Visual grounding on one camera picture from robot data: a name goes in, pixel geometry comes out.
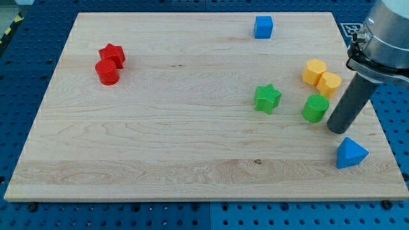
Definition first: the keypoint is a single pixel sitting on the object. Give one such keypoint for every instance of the green cylinder block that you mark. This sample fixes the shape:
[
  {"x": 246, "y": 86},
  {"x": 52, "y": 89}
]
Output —
[{"x": 315, "y": 108}]

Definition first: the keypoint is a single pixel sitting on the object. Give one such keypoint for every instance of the yellow hexagon block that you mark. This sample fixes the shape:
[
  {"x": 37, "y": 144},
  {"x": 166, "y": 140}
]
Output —
[{"x": 313, "y": 71}]

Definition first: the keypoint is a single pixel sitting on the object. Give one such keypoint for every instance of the wooden board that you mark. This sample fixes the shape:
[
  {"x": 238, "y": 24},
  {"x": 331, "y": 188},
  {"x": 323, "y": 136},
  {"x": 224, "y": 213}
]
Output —
[{"x": 180, "y": 123}]

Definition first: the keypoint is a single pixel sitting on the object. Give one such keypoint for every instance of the blue cube block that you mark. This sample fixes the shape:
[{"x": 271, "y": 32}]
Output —
[{"x": 263, "y": 27}]

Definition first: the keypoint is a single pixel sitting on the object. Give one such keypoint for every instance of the yellow heart block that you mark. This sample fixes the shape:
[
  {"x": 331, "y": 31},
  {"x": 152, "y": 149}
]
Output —
[{"x": 329, "y": 84}]

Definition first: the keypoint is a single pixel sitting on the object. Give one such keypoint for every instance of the green star block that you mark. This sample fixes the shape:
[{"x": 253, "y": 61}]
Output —
[{"x": 266, "y": 98}]

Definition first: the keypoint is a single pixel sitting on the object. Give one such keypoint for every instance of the blue triangle block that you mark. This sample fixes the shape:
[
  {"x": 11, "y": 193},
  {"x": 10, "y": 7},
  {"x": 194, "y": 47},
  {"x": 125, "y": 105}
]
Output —
[{"x": 350, "y": 153}]

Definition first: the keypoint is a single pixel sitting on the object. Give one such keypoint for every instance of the red star block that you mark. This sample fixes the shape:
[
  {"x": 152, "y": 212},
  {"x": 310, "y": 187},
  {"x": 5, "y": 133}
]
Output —
[{"x": 115, "y": 53}]

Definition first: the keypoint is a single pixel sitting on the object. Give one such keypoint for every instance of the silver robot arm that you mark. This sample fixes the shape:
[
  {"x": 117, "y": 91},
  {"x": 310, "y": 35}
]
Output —
[{"x": 378, "y": 53}]

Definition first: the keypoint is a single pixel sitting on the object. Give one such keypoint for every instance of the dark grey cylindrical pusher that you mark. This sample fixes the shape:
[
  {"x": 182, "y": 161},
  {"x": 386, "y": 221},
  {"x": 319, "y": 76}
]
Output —
[{"x": 356, "y": 96}]

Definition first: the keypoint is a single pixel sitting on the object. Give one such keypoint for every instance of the white fiducial marker tag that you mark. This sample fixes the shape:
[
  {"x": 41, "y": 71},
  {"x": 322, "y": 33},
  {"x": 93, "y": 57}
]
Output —
[{"x": 348, "y": 28}]

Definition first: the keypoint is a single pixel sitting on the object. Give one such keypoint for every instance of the red cylinder block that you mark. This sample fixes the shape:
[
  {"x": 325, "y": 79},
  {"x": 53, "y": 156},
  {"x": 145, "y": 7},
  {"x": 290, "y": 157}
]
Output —
[{"x": 107, "y": 72}]

